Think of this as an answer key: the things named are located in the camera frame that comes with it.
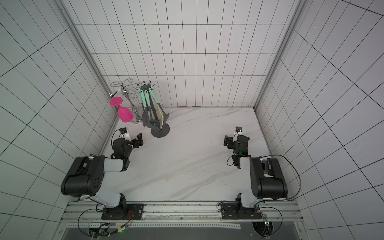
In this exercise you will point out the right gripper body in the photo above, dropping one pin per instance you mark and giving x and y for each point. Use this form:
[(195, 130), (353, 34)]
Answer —
[(228, 141)]

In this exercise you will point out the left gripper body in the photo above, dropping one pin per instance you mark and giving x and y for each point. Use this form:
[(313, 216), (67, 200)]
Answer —
[(135, 142)]

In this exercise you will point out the grey spatula green handle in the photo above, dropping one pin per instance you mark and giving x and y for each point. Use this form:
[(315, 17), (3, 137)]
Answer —
[(145, 117)]

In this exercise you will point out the beige spatula green handle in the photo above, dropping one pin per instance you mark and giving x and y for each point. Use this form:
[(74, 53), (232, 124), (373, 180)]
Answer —
[(163, 116)]

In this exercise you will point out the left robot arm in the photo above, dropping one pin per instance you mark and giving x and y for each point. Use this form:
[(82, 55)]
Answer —
[(85, 178)]

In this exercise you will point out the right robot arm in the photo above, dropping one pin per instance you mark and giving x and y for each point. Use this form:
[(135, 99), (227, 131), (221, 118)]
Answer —
[(267, 181)]

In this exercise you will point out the grey utensil rack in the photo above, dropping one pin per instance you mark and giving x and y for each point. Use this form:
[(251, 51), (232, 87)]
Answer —
[(155, 129)]

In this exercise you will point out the pink plastic wine glass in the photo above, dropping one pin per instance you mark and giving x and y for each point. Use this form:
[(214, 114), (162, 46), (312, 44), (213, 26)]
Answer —
[(124, 113)]

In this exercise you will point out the chrome glass holder stand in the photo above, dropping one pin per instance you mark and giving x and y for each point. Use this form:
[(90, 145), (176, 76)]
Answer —
[(129, 95)]

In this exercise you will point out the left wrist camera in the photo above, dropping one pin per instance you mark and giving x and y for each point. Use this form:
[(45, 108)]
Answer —
[(124, 134)]

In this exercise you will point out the grey utensil green handle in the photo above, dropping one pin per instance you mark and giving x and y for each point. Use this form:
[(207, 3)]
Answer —
[(148, 101)]

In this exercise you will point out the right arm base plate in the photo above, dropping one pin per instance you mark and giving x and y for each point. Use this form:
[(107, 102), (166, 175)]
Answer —
[(230, 211)]

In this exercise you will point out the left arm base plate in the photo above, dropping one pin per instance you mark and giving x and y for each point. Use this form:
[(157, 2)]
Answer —
[(119, 213)]

